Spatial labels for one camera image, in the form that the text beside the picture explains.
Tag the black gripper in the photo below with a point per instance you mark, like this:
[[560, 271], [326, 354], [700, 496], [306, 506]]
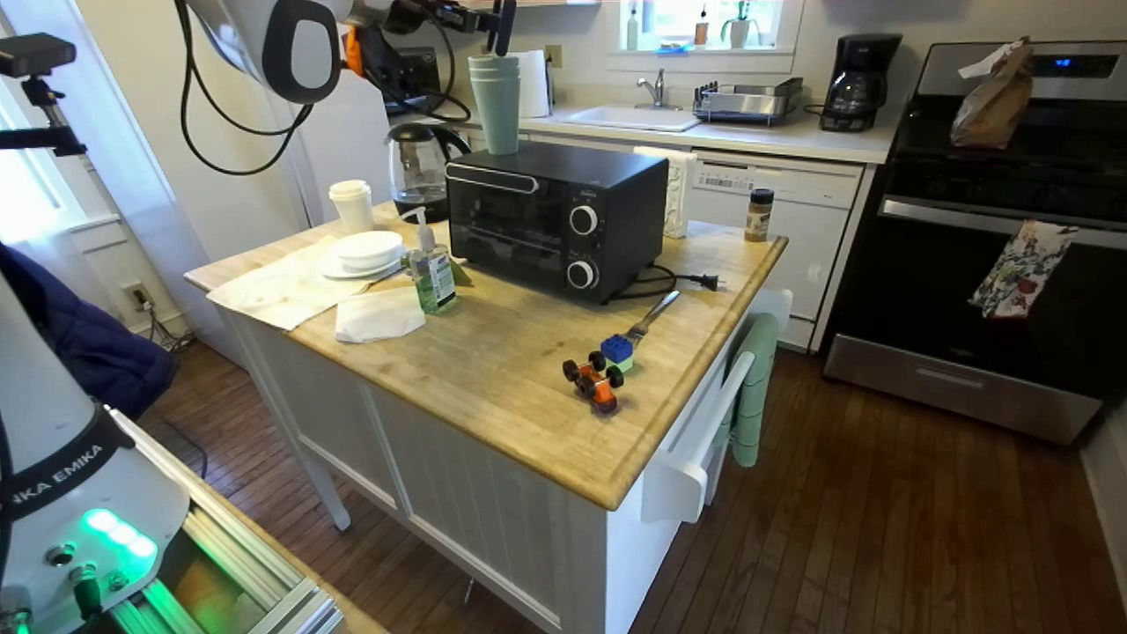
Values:
[[440, 15]]

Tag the teal plastic cup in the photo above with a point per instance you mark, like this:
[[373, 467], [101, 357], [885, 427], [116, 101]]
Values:
[[499, 124], [494, 73], [481, 62]]

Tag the white paper towel roll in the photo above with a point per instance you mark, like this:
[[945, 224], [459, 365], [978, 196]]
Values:
[[533, 81]]

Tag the white green soap bottle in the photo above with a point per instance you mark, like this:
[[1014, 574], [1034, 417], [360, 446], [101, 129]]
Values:
[[631, 30]]

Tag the white kitchen sink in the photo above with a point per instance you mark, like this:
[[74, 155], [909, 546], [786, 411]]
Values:
[[628, 118]]

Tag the kitchen window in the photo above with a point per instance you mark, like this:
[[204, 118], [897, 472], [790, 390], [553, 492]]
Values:
[[669, 17]]

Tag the chrome sink faucet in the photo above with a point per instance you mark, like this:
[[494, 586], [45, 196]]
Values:
[[657, 91]]

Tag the glass electric kettle black lid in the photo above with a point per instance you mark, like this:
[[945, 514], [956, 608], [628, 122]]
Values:
[[416, 171]]

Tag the blue sponge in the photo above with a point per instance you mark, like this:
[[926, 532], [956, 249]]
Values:
[[673, 51]]

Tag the small red bottle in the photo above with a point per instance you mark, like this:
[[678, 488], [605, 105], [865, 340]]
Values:
[[700, 30]]

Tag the black toaster oven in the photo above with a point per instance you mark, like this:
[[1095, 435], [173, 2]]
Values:
[[529, 224]]

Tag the green spray bottle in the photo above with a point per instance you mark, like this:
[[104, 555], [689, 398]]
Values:
[[737, 30]]

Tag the white paper cup with lid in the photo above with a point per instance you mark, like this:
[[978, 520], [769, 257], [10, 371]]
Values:
[[349, 209]]

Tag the grey dish rack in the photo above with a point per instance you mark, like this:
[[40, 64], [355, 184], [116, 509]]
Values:
[[743, 105]]

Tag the white ceramic bowl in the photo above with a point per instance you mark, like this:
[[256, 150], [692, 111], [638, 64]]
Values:
[[367, 249]]

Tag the stack of white plates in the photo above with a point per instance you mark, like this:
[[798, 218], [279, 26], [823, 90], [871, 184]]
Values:
[[353, 271]]

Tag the white counter cabinets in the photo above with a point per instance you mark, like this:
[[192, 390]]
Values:
[[798, 143]]

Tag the folded white napkin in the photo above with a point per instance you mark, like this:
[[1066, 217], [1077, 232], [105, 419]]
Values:
[[373, 317]]

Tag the spice jar black lid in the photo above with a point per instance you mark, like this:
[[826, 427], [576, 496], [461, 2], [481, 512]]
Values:
[[758, 218]]

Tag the silver fork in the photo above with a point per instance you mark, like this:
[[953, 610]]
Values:
[[657, 310]]

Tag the small blue green toy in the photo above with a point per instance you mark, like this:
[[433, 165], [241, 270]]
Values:
[[616, 345]]

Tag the large white paper towel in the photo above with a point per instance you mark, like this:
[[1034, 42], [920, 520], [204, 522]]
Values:
[[275, 292]]

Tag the black coffee maker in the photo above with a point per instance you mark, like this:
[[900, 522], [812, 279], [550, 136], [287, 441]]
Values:
[[861, 81]]

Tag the white dishwasher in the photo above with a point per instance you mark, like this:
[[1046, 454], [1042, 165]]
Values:
[[812, 232]]

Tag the teal hanging towel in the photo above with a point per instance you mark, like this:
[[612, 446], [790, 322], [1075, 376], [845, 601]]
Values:
[[754, 398]]

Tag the white kitchen island wooden top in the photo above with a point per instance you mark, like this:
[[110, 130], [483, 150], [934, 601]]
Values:
[[470, 495]]

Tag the white island towel bar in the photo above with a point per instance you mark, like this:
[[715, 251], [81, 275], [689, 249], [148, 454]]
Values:
[[692, 459]]

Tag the brown paper bag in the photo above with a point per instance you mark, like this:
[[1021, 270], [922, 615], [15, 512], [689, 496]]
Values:
[[992, 111]]

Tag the dark blue jacket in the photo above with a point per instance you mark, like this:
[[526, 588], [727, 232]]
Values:
[[81, 340]]

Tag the floral dish towel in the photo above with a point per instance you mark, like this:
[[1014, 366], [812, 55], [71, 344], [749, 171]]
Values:
[[1014, 270]]

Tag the black steel kitchen stove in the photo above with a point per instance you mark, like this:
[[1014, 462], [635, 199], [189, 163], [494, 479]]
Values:
[[997, 340]]

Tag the white wall outlet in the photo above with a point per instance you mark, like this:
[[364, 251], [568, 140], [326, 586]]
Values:
[[136, 298]]

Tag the black camera on tripod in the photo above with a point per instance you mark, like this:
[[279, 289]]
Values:
[[36, 55]]

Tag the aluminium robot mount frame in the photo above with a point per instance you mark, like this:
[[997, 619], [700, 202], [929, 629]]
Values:
[[247, 566]]

